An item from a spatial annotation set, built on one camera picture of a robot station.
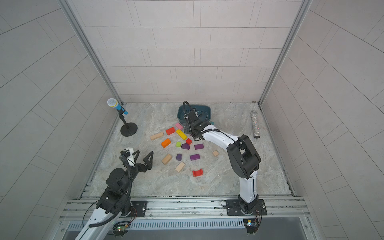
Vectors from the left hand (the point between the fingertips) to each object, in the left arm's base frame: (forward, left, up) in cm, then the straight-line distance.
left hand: (149, 151), depth 78 cm
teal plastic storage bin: (+33, -30, -6) cm, 45 cm away
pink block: (+24, -13, -10) cm, 29 cm away
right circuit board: (-30, -51, -12) cm, 60 cm away
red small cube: (+12, -20, -10) cm, 25 cm away
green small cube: (+11, -14, -11) cm, 21 cm away
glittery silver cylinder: (+18, -64, -7) cm, 67 cm away
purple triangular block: (+9, -18, -11) cm, 23 cm away
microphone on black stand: (+21, +21, -10) cm, 31 cm away
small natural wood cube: (+4, -37, -10) cm, 38 cm away
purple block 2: (+2, -24, -12) cm, 27 cm away
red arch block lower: (-8, -26, -10) cm, 29 cm away
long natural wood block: (+16, +1, -10) cm, 19 cm away
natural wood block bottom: (-4, -16, -11) cm, 20 cm away
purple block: (+9, -27, -12) cm, 31 cm away
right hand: (+20, -22, -3) cm, 30 cm away
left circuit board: (-32, +8, -9) cm, 35 cm away
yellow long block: (+18, -15, -11) cm, 26 cm away
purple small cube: (+1, -15, -10) cm, 18 cm away
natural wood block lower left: (0, -8, -11) cm, 13 cm away
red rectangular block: (+20, -7, -11) cm, 24 cm away
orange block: (+11, -5, -11) cm, 16 cm away
